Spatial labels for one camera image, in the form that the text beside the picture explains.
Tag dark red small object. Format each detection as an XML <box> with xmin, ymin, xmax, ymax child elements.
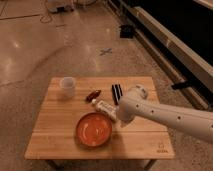
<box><xmin>86</xmin><ymin>90</ymin><xmax>101</xmax><ymax>102</ymax></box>

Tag wooden folding table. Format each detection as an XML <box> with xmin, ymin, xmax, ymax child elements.
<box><xmin>25</xmin><ymin>77</ymin><xmax>174</xmax><ymax>161</ymax></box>

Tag translucent plastic cup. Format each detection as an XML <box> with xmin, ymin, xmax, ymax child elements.
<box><xmin>59</xmin><ymin>77</ymin><xmax>76</xmax><ymax>98</ymax></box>

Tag white device on floor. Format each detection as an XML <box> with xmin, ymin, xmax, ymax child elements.
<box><xmin>45</xmin><ymin>0</ymin><xmax>74</xmax><ymax>13</ymax></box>

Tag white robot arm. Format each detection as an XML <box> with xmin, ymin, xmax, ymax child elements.
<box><xmin>117</xmin><ymin>84</ymin><xmax>213</xmax><ymax>144</ymax></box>

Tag cable on floor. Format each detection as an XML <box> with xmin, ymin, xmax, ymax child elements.
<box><xmin>39</xmin><ymin>0</ymin><xmax>54</xmax><ymax>25</ymax></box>

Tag orange ceramic bowl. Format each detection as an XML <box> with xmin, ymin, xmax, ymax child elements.
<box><xmin>75</xmin><ymin>112</ymin><xmax>112</xmax><ymax>147</ymax></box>

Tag black box on floor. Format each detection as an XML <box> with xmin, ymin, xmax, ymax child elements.
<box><xmin>120</xmin><ymin>25</ymin><xmax>135</xmax><ymax>38</ymax></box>

